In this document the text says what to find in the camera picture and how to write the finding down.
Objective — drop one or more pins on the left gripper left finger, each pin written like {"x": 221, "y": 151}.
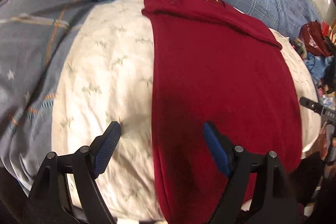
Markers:
{"x": 50, "y": 201}

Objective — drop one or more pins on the light blue denim clothing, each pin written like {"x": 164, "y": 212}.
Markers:
{"x": 317, "y": 65}

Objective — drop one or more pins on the grey patterned bed sheet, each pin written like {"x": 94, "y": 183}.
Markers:
{"x": 36, "y": 36}

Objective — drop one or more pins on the red plastic bag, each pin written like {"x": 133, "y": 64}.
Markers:
{"x": 315, "y": 43}

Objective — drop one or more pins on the cream leaf-print pillow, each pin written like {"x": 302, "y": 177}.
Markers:
{"x": 108, "y": 76}

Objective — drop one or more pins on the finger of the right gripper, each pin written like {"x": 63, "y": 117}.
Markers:
{"x": 325, "y": 112}

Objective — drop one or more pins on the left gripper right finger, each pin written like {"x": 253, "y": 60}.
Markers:
{"x": 258, "y": 189}

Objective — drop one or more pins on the dark red garment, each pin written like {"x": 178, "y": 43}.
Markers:
{"x": 214, "y": 63}

